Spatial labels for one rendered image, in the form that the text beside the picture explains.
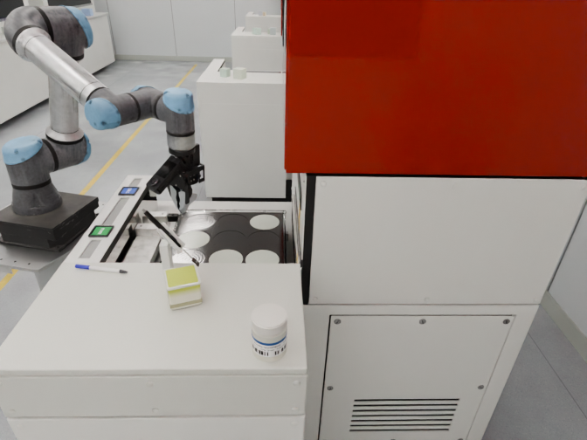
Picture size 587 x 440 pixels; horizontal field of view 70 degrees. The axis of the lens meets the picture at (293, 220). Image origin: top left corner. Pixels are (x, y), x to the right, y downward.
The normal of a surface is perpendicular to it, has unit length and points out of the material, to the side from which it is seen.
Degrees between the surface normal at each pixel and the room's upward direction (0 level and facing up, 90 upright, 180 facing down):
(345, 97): 90
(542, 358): 0
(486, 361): 90
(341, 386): 90
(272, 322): 0
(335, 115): 90
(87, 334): 0
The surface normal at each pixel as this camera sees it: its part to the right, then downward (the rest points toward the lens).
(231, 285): 0.03, -0.86
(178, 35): 0.03, 0.51
